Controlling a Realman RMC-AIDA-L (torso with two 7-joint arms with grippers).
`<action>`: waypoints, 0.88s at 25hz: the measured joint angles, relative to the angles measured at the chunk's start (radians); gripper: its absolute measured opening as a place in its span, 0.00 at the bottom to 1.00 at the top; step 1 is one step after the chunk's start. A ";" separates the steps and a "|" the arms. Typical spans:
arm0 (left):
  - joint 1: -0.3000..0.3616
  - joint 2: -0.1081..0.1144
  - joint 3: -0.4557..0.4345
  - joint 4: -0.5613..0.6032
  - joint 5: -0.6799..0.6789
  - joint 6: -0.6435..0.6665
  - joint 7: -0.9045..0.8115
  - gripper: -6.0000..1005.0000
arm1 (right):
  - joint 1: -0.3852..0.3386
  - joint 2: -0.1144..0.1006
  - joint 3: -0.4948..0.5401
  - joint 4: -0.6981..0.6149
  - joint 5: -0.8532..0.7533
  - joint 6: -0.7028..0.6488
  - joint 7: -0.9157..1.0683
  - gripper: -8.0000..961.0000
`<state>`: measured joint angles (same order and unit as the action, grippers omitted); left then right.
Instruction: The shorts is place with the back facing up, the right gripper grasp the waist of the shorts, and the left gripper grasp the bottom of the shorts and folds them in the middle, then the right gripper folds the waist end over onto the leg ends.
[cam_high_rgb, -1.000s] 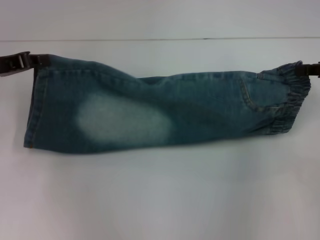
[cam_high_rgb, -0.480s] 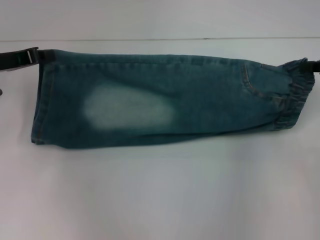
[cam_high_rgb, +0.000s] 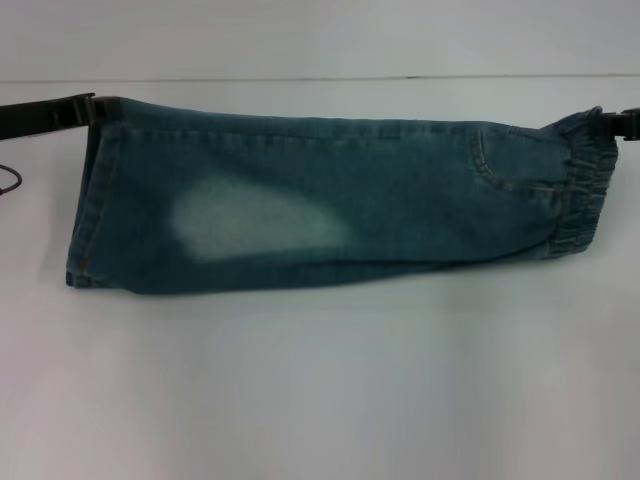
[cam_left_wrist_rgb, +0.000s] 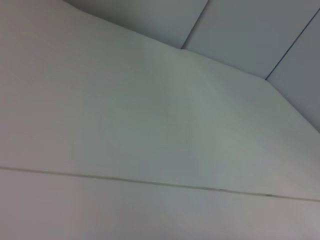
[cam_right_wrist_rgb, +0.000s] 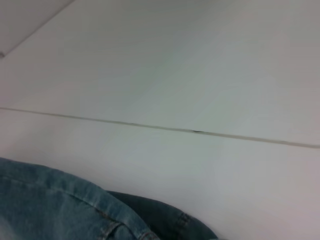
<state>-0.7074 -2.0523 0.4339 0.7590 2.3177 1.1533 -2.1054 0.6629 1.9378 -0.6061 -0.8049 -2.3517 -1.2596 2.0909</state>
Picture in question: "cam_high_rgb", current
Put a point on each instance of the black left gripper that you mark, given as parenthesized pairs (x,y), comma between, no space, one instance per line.
(45,115)

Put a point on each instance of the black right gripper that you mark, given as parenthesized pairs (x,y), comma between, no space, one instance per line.
(633,122)

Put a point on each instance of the blue denim shorts with print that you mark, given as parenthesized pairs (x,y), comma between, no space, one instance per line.
(350,200)

